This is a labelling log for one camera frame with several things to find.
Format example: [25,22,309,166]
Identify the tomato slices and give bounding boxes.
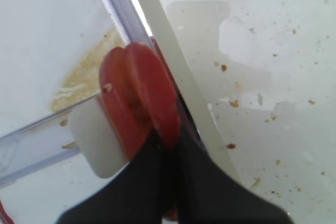
[125,42,180,149]
[99,47,153,162]

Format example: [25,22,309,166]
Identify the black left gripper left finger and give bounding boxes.
[57,130,178,223]

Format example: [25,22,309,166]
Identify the tomato slices in holder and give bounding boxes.
[99,47,153,162]

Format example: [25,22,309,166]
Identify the left red strip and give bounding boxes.
[0,201,14,224]

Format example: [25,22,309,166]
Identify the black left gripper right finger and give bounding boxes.
[173,127,293,223]

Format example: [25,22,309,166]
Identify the white metal tray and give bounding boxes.
[139,0,335,223]

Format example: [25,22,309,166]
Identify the white block behind tomatoes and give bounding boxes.
[68,98,128,178]

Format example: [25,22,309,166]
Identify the left clear vertical rail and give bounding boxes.
[108,0,154,49]

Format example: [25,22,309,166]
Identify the clear tomato holder rail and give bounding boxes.
[1,93,100,187]

